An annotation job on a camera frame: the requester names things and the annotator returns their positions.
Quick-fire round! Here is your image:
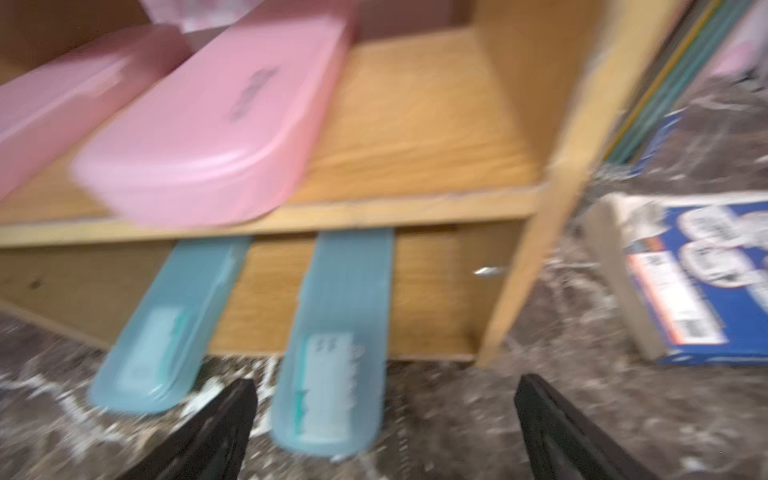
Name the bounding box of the wooden three-tier shelf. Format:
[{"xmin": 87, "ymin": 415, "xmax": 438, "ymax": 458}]
[{"xmin": 1, "ymin": 1, "xmax": 680, "ymax": 363}]

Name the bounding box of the pink pencil case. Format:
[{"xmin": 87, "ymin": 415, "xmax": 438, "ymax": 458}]
[
  {"xmin": 1, "ymin": 25, "xmax": 191, "ymax": 197},
  {"xmin": 70, "ymin": 1, "xmax": 357, "ymax": 228}
]

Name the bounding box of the blue-lid pencil tube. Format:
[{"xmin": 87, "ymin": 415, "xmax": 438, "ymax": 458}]
[{"xmin": 603, "ymin": 1, "xmax": 755, "ymax": 165}]

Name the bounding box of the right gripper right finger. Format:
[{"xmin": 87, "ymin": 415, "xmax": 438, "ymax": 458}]
[{"xmin": 514, "ymin": 374, "xmax": 657, "ymax": 479}]

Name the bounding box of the blue white box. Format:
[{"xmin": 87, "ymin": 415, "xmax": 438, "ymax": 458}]
[{"xmin": 581, "ymin": 191, "xmax": 767, "ymax": 365}]

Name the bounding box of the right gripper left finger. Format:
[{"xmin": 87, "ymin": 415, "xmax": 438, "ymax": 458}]
[{"xmin": 120, "ymin": 379, "xmax": 258, "ymax": 479}]

